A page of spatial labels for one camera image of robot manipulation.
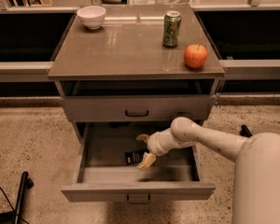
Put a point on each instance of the grey drawer cabinet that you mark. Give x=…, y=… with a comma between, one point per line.
x=126, y=57

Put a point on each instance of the open grey middle drawer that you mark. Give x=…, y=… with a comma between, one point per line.
x=104, y=175

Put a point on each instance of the white ceramic bowl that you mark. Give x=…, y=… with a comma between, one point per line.
x=92, y=16

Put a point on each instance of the black left base leg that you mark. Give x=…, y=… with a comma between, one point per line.
x=14, y=216

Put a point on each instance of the black right base leg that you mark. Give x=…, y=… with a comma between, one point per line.
x=245, y=131

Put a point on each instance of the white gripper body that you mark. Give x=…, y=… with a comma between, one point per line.
x=154, y=145

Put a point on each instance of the black base leg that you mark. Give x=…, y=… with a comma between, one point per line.
x=245, y=131
x=14, y=216

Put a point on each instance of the closed grey top drawer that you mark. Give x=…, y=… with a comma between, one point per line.
x=137, y=108

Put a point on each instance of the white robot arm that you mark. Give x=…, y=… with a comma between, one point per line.
x=256, y=186

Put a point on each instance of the green soda can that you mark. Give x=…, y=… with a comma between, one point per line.
x=171, y=24

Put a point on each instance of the red orange apple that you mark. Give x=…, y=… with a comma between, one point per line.
x=195, y=56

